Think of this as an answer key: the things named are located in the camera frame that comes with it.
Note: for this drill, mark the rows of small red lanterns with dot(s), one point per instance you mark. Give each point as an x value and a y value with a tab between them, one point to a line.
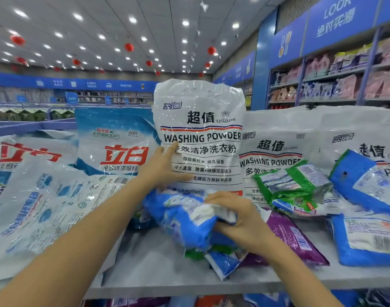
17	40

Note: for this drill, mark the person's right hand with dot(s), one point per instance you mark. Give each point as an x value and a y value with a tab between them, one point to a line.
252	227

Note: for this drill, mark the blue wall sign band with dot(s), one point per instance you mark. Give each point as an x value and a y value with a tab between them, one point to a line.
86	83

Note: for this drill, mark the blue pillar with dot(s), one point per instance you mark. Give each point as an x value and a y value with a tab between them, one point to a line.
264	67

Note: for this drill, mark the blue wall shelving unit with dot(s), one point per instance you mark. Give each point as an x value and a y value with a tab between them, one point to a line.
339	22

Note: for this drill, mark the rows of round ceiling lights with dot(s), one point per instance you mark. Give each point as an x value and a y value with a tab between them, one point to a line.
77	16

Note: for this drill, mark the white ceiling spotlight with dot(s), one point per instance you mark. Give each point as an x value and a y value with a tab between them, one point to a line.
204	5

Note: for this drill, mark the person's left hand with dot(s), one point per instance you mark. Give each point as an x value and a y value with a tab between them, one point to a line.
160	172

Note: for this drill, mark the small blue hanging sign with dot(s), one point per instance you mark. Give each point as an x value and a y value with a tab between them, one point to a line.
72	97

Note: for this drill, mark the grey metal shelf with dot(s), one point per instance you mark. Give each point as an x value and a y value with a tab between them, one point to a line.
156	265

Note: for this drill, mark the wall shelf of detergent bottles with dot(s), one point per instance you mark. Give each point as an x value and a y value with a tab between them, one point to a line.
348	86

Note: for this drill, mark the purple lavender detergent bag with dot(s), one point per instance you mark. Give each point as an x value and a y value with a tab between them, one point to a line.
307	246

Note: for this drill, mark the row of green boxes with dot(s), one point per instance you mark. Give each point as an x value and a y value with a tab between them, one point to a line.
28	115

